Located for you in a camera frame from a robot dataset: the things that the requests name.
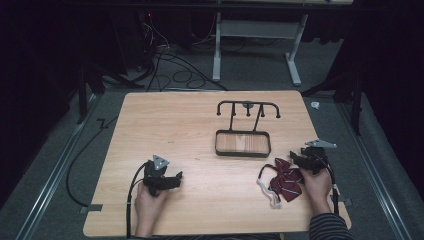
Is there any black cable on floor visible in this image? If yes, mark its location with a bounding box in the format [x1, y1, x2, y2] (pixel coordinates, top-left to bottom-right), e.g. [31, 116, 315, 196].
[65, 115, 120, 208]

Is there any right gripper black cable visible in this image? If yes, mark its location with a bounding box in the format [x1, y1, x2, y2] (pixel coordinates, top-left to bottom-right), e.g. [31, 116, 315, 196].
[319, 155, 340, 216]

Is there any grey tape strip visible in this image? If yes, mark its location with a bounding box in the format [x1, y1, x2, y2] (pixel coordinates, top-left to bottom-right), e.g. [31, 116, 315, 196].
[79, 203, 104, 214]

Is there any person's left hand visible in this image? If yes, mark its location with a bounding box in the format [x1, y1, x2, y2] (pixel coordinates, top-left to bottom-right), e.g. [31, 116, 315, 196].
[134, 182, 170, 224]

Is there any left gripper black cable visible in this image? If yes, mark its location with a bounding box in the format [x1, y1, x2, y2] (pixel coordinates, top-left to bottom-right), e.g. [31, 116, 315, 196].
[125, 161, 150, 240]

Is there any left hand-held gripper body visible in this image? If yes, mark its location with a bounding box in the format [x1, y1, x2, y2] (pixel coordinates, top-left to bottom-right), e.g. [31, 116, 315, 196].
[142, 154, 179, 197]

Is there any metal floor rail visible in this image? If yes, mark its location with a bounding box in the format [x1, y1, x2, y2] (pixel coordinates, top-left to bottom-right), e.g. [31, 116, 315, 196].
[14, 94, 101, 240]
[335, 103, 413, 240]

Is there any white metal table frame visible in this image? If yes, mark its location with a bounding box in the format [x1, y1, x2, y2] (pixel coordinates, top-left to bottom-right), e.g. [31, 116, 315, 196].
[211, 12, 310, 87]

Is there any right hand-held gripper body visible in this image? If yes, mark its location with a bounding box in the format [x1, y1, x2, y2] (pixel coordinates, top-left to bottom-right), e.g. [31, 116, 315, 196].
[295, 138, 338, 176]

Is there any black metal stand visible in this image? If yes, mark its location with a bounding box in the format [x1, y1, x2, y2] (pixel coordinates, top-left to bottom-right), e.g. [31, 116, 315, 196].
[300, 66, 365, 137]
[75, 63, 145, 125]

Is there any black metal rack with tray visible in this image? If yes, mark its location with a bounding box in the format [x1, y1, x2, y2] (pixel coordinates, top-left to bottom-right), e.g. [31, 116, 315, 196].
[214, 100, 282, 158]

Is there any dark red striped bow tie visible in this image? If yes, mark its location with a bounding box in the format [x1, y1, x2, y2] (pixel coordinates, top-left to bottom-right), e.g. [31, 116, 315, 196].
[255, 157, 305, 210]

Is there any person's right hand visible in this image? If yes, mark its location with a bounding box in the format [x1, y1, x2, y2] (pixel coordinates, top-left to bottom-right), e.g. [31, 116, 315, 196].
[298, 166, 334, 214]

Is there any tangle of cables on floor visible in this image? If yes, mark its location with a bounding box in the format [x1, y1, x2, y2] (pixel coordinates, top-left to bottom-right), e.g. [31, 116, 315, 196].
[133, 13, 230, 92]

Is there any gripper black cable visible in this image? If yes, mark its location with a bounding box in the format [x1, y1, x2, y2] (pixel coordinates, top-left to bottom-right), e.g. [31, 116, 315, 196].
[319, 155, 340, 216]
[125, 161, 150, 240]

